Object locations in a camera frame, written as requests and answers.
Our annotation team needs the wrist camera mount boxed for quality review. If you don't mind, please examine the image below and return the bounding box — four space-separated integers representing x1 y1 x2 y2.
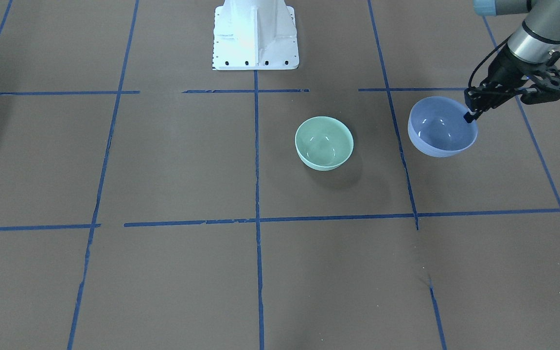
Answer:
520 50 560 105

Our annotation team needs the green bowl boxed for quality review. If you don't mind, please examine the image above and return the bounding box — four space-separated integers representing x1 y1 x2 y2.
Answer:
294 116 355 172

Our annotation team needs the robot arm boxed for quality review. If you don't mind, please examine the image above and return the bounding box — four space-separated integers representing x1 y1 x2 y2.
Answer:
464 0 560 123

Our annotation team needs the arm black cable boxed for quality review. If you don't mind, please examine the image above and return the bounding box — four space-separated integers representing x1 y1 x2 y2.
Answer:
468 37 543 96

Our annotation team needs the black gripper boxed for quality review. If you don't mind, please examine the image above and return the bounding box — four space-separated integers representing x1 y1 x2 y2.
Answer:
464 47 547 123

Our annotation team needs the blue bowl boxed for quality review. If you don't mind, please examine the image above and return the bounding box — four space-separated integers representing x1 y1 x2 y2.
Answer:
407 97 478 158

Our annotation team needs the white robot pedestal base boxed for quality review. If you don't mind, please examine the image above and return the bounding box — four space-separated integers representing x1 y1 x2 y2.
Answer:
212 0 300 70

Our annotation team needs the brown paper table cover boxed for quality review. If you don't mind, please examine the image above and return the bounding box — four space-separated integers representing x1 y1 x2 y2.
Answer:
0 0 560 350

